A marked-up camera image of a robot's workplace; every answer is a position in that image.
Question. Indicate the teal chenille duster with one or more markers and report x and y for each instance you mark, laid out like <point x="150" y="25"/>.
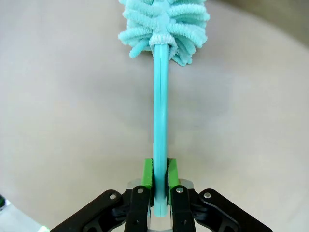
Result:
<point x="160" y="108"/>

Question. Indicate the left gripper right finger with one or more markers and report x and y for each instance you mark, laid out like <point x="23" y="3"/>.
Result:
<point x="183" y="210"/>

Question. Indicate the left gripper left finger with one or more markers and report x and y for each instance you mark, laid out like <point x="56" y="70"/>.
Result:
<point x="137" y="207"/>

